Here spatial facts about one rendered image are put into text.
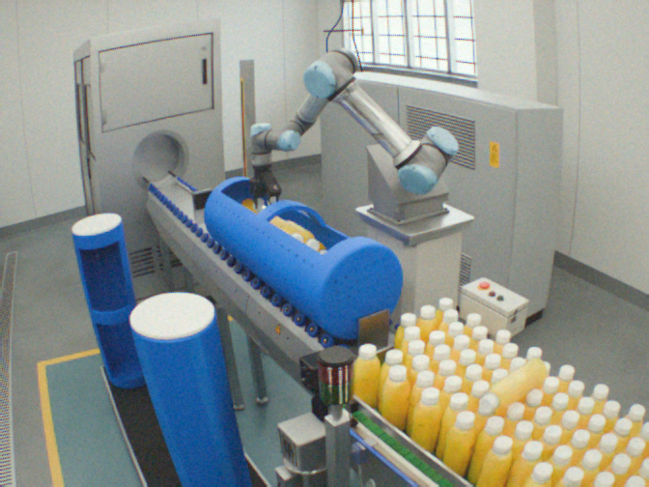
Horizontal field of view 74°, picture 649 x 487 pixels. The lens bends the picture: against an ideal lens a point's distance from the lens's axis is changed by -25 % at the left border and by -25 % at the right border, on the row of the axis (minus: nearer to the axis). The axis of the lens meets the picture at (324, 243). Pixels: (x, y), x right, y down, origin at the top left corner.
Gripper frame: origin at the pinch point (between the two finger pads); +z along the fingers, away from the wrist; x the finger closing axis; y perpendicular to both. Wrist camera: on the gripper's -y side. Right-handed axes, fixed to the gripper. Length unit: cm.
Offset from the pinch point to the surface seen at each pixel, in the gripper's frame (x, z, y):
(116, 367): 69, 95, 77
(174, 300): 49, 7, -31
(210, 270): 18.4, 24.9, 21.0
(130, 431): 76, 96, 19
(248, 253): 19.4, 1.1, -25.3
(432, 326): -4, 6, -87
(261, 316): 18.0, 23.7, -27.3
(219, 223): 19.1, -1.4, 0.9
